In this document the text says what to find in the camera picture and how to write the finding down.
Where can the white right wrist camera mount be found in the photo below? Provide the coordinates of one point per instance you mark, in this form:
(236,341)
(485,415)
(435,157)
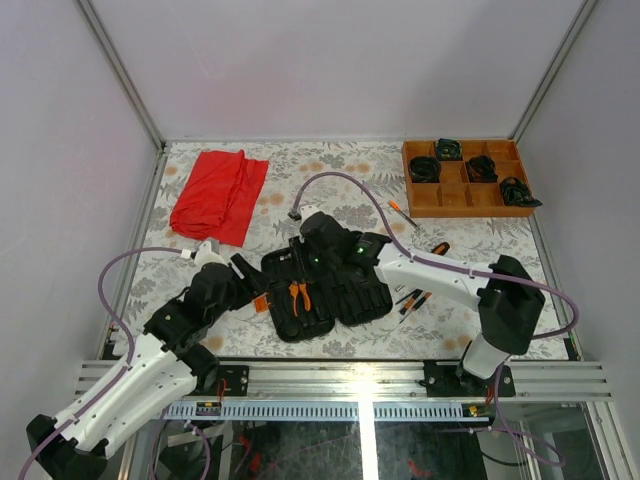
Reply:
(302,213)

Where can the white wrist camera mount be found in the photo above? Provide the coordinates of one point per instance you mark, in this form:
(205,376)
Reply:
(302,213)
(203,255)

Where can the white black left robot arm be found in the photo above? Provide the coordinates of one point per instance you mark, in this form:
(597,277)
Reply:
(166,362)

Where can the black orange stubby screwdriver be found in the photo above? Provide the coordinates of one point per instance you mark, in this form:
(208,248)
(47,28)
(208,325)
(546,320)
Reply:
(441,249)

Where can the black plastic tool case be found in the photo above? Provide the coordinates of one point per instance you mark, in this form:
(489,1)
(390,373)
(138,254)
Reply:
(336,298)

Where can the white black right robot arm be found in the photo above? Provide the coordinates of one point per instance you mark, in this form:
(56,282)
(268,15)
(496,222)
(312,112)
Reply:
(502,293)

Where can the small orange black screwdriver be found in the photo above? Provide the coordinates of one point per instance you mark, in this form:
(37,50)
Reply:
(416,305)

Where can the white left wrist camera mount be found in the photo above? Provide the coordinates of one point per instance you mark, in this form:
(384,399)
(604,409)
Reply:
(203,255)

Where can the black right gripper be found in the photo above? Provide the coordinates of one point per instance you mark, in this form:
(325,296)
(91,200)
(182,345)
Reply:
(305,244)

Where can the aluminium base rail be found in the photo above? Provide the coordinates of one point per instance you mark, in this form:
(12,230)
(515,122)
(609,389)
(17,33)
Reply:
(287,390)

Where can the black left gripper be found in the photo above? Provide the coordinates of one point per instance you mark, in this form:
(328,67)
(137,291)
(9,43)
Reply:
(251,288)

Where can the red folded cloth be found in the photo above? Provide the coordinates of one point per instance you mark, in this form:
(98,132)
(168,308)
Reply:
(219,197)

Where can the small orange tipped precision screwdriver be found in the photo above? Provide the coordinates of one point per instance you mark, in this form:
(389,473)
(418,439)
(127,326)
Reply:
(404,215)

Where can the orange black pliers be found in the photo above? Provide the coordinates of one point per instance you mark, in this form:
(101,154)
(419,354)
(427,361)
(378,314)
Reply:
(301,299)

